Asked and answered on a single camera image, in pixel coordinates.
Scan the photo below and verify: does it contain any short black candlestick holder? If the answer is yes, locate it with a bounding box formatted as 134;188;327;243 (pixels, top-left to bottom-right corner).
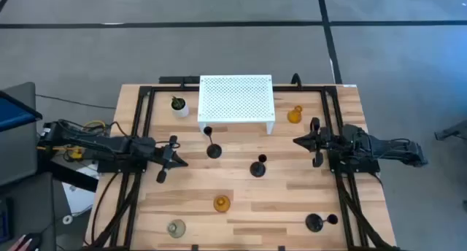
249;153;268;178

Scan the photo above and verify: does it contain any white paper sheet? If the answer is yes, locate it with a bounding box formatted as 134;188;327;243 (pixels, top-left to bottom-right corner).
61;181;96;217

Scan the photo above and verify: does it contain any person's hand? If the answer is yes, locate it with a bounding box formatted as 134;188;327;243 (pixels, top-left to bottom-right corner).
7;234;32;251

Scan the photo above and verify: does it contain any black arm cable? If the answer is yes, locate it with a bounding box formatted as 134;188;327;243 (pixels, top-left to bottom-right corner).
90;170;123;247

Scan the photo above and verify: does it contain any black aluminium table frame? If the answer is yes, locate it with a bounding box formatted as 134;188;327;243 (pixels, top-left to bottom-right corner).
85;83;401;251

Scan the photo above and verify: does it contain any thin black floor cable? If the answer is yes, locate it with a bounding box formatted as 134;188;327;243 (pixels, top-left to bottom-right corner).
35;93;117;110

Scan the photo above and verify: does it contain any medium black candlestick holder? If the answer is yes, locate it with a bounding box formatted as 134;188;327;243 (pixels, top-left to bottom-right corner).
304;213;339;233

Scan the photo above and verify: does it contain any clear greenish glass candle holder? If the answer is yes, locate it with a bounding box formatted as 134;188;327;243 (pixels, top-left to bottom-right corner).
166;219;187;239

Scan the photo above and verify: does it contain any dark grey side desk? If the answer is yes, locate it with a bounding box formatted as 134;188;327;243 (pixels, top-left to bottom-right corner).
0;171;72;251

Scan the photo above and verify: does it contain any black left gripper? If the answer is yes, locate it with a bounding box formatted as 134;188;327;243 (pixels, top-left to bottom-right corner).
155;135;190;185

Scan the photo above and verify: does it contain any small plant in white pot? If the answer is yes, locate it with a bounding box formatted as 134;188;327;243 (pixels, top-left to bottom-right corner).
170;96;190;118

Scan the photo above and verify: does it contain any dark monitor with blue screen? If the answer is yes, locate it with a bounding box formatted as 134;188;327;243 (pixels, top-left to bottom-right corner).
0;90;44;134

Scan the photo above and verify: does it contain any white perforated metal shelf riser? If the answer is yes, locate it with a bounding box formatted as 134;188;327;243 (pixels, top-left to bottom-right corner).
197;74;277;135

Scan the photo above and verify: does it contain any grey box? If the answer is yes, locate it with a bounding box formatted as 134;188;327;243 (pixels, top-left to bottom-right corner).
0;82;37;187

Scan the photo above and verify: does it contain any amber ribbed glass candle holder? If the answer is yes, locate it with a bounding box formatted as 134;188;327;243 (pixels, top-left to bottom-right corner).
286;104;304;125
213;195;231;213

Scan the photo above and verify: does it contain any tall black candlestick holder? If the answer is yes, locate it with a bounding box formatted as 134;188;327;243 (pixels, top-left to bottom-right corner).
203;125;223;160

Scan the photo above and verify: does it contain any dark keyboard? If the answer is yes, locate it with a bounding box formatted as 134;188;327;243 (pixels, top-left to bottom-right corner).
0;198;12;244

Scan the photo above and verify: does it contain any black computer mouse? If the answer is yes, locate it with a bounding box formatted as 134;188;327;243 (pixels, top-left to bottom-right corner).
20;232;43;251

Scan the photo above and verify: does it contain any yellow clamp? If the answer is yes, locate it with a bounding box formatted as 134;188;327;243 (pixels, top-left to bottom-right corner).
69;145;84;161

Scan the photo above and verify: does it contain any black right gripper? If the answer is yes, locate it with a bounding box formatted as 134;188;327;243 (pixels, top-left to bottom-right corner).
292;117;333;169

